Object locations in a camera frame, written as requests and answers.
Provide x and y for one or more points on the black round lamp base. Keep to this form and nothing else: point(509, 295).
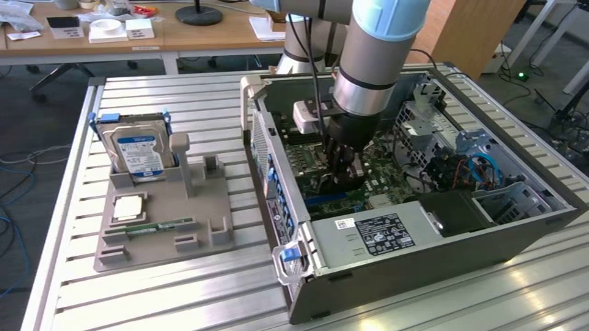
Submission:
point(197, 16)

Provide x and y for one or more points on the red white card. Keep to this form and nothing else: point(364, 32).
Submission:
point(22, 35)

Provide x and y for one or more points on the blue expansion slot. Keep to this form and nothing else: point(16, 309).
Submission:
point(316, 201)

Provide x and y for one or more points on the wooden desk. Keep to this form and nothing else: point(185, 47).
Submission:
point(207, 38)

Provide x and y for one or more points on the open grey PC case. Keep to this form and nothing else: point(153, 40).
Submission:
point(414, 282)

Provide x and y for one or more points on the white box black top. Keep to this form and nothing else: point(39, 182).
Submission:
point(67, 32)

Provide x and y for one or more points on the silver CPU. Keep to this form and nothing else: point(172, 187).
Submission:
point(128, 207)

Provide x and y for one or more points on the green motherboard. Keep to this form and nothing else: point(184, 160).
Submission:
point(382, 179)

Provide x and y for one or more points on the white labelled box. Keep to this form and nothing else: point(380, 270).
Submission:
point(137, 31)

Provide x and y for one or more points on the silver chipset heatsink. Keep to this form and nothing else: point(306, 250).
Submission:
point(379, 201)

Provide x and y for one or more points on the blue disk caddy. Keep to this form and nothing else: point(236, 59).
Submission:
point(109, 118)

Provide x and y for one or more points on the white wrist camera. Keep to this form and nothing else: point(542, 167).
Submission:
point(306, 119)

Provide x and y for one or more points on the perforated metal disk bay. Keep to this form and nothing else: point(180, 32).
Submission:
point(421, 138)

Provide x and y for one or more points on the blue release latch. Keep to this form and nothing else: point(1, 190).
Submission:
point(290, 257)

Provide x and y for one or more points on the white control box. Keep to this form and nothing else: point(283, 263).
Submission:
point(498, 58)

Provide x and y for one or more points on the green black graphics card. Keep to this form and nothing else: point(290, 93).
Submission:
point(340, 191)

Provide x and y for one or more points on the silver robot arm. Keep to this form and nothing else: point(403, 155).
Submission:
point(376, 51)

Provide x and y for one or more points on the white paper stack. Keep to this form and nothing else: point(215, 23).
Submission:
point(267, 34)

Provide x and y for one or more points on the red small item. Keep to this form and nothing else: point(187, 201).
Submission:
point(143, 12)

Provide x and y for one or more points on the hard disk blue label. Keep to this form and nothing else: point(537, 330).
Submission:
point(137, 151)

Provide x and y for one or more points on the beige tape roll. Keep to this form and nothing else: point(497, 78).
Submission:
point(87, 4)

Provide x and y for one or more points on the CPU socket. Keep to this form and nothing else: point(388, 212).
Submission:
point(315, 155)

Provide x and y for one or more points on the wooden cabinet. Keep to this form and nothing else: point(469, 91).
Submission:
point(482, 45)

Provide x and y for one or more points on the brown cardboard box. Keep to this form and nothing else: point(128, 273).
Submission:
point(275, 19)

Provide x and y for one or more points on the grey mug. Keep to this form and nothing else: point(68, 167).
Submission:
point(67, 4)

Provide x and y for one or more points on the silver disk bay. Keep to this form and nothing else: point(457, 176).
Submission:
point(519, 196)

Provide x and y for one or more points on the grey power supply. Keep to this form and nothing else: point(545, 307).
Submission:
point(340, 248)

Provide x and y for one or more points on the grey parts rack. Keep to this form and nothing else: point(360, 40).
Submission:
point(160, 248)

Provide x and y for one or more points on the flat white box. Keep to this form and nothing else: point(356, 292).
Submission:
point(108, 38)

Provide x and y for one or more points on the clear plastic bag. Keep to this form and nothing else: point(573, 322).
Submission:
point(16, 15)

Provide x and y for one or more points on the white tape roll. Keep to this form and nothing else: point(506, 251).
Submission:
point(95, 27)

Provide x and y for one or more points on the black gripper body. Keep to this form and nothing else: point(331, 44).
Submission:
point(351, 132)

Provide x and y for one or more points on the black power strip green light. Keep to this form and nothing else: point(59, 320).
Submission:
point(522, 75)

